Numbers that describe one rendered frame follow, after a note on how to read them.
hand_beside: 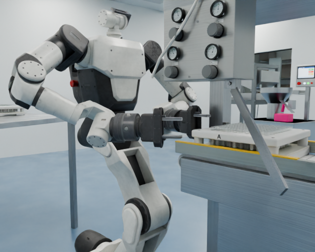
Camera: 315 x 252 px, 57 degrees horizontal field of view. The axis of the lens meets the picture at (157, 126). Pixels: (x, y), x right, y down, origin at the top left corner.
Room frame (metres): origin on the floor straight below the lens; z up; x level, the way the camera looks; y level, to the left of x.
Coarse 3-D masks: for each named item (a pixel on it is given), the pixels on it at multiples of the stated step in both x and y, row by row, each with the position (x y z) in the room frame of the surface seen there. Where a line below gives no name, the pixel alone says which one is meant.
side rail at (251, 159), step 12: (180, 144) 0.83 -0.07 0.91; (192, 144) 0.80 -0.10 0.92; (204, 156) 0.77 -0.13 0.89; (216, 156) 0.74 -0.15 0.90; (228, 156) 0.72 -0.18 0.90; (240, 156) 0.69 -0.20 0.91; (252, 156) 0.67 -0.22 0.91; (288, 168) 0.62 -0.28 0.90; (300, 168) 0.60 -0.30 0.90; (312, 168) 0.58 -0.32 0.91
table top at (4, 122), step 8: (0, 120) 1.80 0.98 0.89; (8, 120) 1.80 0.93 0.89; (16, 120) 1.80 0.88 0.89; (24, 120) 1.81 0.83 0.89; (32, 120) 1.86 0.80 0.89; (40, 120) 1.92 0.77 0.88; (48, 120) 1.98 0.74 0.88; (56, 120) 2.04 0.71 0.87; (64, 120) 2.11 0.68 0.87; (0, 128) 1.66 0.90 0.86
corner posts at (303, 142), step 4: (196, 140) 0.82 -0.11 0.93; (200, 140) 0.81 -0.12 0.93; (300, 140) 0.82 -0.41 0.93; (304, 140) 0.82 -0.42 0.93; (300, 144) 0.82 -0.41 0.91; (304, 144) 0.82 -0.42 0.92; (268, 148) 0.67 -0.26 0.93; (272, 148) 0.67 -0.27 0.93; (276, 148) 0.67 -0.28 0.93; (272, 152) 0.67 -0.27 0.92; (276, 152) 0.67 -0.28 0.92
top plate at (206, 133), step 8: (208, 128) 0.86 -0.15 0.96; (192, 136) 0.82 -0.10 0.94; (200, 136) 0.80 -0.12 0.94; (208, 136) 0.78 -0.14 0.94; (216, 136) 0.77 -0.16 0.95; (224, 136) 0.75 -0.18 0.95; (232, 136) 0.73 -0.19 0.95; (240, 136) 0.72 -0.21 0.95; (248, 136) 0.71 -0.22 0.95; (264, 136) 0.70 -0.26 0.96; (272, 136) 0.70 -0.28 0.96; (280, 136) 0.70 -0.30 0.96; (288, 136) 0.71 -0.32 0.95; (296, 136) 0.75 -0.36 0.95; (304, 136) 0.79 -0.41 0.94; (272, 144) 0.66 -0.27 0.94; (280, 144) 0.67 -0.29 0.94
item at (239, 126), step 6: (222, 126) 0.82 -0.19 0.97; (228, 126) 0.82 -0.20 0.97; (234, 126) 0.84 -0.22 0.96; (240, 126) 0.82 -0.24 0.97; (246, 126) 0.82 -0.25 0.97; (258, 126) 0.84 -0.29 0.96; (264, 126) 0.82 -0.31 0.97; (270, 126) 0.82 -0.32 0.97; (276, 126) 0.84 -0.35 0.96; (282, 126) 0.82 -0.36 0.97
